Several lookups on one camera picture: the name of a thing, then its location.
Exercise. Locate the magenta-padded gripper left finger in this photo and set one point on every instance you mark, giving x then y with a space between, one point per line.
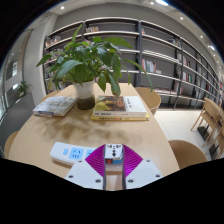
83 173

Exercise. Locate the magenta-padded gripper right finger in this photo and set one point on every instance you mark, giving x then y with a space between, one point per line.
143 173

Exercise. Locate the small white charger block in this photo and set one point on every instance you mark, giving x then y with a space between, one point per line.
113 152

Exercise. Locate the white power strip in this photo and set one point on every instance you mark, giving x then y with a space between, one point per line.
66 152

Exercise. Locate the round-backed wooden chair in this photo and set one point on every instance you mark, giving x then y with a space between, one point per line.
10 143
186 155
150 98

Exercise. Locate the yellow book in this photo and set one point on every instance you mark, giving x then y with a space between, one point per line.
120 118

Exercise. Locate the white and brown book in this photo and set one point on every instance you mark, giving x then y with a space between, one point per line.
133 105

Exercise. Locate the grey-white magazine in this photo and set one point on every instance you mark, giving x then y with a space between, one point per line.
55 106

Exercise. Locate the slatted wooden chair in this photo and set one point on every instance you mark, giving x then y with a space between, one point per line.
208 110
219 136

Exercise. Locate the small distant green plant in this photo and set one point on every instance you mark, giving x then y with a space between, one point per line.
22 88

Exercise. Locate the green plant in white pot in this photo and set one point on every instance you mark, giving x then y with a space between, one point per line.
86 60

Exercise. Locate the grey shelf unit with books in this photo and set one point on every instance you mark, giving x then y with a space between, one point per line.
160 43

